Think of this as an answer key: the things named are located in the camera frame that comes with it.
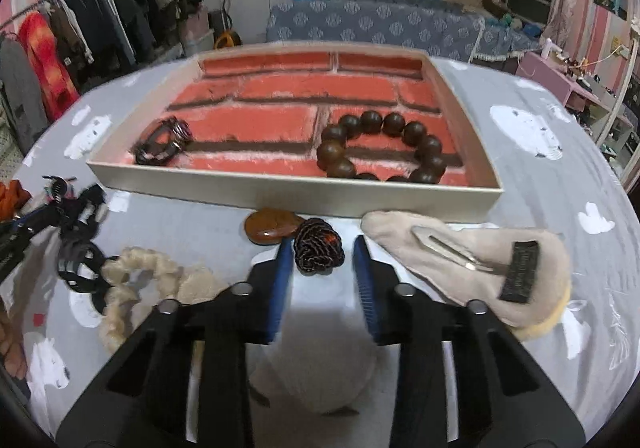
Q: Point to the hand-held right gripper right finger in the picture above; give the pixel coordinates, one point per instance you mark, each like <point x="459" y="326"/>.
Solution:
<point x="367" y="288"/>

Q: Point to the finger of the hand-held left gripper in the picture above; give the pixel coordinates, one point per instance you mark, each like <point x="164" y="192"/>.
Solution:
<point x="27" y="222"/>

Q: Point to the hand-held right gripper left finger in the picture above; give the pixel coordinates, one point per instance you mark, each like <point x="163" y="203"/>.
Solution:
<point x="280" y="278"/>

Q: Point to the orange scrunchie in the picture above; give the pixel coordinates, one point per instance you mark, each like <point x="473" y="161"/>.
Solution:
<point x="11" y="198"/>

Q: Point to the brown braided scrunchie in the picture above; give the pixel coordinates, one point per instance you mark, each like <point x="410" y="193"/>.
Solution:
<point x="315" y="248"/>

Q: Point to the black claw hair clip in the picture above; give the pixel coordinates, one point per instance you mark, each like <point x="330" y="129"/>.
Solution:
<point x="82" y="203"/>

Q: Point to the white headband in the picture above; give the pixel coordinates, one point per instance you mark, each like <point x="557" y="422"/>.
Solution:
<point x="400" y="238"/>

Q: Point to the black scrunchie with charm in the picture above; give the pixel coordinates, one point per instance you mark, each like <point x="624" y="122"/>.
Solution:
<point x="75" y="278"/>

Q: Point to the brick-lined cardboard tray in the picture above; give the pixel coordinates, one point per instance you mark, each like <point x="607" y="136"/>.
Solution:
<point x="300" y="200"/>

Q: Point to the person's left forearm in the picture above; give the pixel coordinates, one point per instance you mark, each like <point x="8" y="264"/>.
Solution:
<point x="11" y="343"/>

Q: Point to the amber brown hair clip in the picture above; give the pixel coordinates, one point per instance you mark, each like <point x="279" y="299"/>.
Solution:
<point x="267" y="225"/>

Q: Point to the black glitter scrunchie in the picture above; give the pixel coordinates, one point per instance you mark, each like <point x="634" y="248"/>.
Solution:
<point x="372" y="122"/>

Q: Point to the grey polar bear bedsheet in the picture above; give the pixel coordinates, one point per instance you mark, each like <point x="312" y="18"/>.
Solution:
<point x="540" y="188"/>

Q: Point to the row of hanging clothes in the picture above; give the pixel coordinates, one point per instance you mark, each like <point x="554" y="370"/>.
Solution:
<point x="100" y="23"/>

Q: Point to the sofa with blue patterned cover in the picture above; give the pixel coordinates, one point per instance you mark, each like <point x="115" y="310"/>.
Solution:
<point x="375" y="23"/>

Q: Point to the pink side table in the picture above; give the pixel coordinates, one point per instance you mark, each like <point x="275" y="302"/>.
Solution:
<point x="545" y="76"/>

